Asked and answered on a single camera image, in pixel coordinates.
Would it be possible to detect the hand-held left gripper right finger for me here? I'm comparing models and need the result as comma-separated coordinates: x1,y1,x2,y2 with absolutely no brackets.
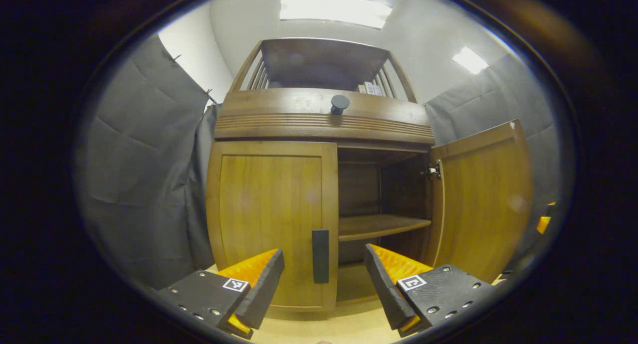
364,243,499,338

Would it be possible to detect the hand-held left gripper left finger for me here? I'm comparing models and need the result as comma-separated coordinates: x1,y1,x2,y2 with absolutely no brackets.
159,248,286,341

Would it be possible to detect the wooden shoe cabinet door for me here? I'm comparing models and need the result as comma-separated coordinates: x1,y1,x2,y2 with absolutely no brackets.
426,120,534,284
206,141,339,312

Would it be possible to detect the black door handle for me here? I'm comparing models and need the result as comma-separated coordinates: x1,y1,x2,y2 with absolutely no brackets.
312,229,330,284

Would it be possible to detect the wooden double-door shoe cabinet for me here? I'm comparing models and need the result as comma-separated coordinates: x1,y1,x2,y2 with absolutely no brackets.
205,37,534,312

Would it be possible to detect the wooden inner cabinet shelf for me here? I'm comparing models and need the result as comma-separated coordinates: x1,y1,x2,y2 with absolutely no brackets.
338,214,432,242

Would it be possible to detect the metal door hinge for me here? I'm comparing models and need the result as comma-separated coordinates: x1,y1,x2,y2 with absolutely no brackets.
420,160,443,181

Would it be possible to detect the wooden cabinet drawer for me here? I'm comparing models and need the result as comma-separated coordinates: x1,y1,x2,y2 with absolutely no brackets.
214,87,435,146

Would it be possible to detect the small ceiling light panel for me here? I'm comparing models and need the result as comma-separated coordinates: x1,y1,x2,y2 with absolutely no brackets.
452,46,489,75

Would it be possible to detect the large ceiling light panel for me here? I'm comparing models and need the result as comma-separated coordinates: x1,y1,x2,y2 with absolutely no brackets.
279,0,393,29

